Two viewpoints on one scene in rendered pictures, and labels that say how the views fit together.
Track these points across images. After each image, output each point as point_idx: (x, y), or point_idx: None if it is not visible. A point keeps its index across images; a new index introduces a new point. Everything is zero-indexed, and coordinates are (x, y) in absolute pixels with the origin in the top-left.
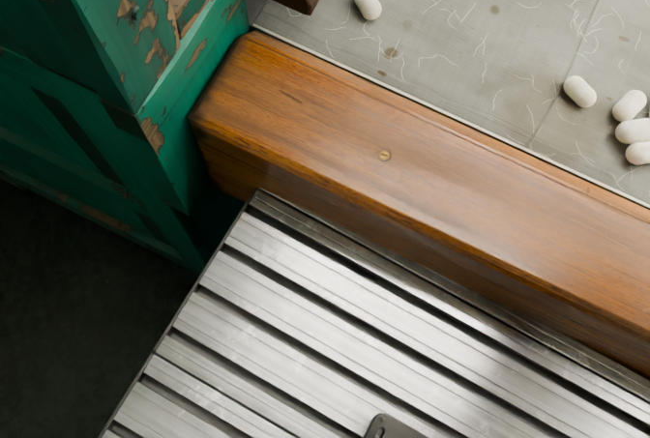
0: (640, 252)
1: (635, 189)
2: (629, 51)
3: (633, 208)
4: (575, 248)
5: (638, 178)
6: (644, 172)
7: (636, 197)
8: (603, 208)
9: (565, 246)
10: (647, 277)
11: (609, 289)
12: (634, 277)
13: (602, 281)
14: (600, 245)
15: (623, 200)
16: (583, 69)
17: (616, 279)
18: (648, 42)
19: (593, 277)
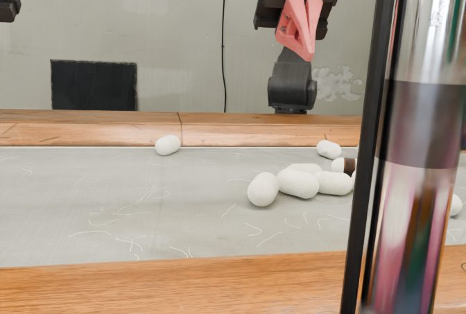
0: (324, 120)
1: (351, 150)
2: (461, 185)
3: (344, 135)
4: (351, 118)
5: (355, 152)
6: (356, 154)
7: (345, 149)
8: (358, 124)
9: (356, 118)
10: (312, 118)
11: (322, 116)
12: (317, 118)
13: (328, 116)
14: (343, 120)
15: (351, 141)
16: (462, 172)
17: (323, 117)
18: (463, 193)
19: (333, 116)
